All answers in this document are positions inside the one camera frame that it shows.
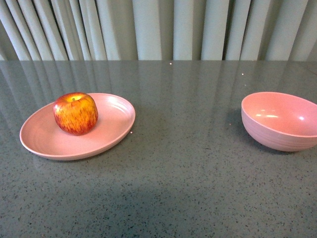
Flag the pink bowl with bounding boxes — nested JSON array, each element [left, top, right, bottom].
[[241, 92, 317, 152]]

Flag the pink plate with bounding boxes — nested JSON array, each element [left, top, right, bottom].
[[19, 93, 136, 161]]

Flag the white pleated curtain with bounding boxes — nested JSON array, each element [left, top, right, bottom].
[[0, 0, 317, 61]]

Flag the red yellow apple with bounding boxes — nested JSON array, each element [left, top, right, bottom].
[[53, 92, 99, 135]]

